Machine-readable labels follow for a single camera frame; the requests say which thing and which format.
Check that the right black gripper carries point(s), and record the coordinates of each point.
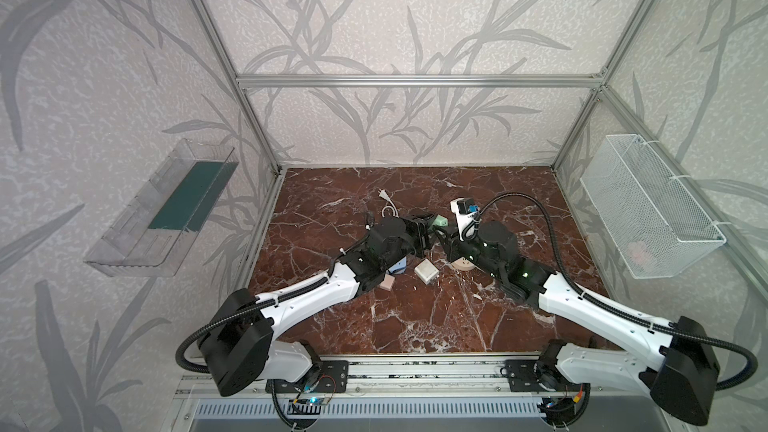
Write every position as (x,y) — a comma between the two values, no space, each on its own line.
(453,240)

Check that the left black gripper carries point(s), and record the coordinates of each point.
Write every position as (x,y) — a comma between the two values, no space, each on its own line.
(411,232)

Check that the green plug adapter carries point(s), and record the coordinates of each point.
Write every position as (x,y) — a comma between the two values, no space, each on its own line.
(440,221)

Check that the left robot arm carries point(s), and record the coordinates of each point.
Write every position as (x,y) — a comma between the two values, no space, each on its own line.
(241,344)

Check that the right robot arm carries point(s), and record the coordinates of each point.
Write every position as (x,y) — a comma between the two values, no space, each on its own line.
(675,364)

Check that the white plug adapter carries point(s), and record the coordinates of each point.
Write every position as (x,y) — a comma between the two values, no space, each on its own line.
(426,271)

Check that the pink plug adapter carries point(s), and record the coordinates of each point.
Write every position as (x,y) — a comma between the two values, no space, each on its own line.
(387,283)

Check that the pink round power strip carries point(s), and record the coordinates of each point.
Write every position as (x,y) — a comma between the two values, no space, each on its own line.
(462,264)

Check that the blue square power strip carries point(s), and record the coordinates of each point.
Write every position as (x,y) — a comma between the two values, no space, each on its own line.
(399,267)

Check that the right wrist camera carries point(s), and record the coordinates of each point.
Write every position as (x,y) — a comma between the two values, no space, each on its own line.
(466,213)

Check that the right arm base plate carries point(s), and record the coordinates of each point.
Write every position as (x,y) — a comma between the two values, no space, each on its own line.
(532,375)

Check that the aluminium frame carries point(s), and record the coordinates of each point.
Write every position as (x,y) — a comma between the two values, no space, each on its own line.
(534,82)

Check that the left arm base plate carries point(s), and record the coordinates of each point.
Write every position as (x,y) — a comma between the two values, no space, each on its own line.
(323,378)

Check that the white wire basket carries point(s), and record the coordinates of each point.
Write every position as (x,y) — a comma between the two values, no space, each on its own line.
(657,225)

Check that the clear plastic wall tray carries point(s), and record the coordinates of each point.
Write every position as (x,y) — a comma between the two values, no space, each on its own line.
(156,231)

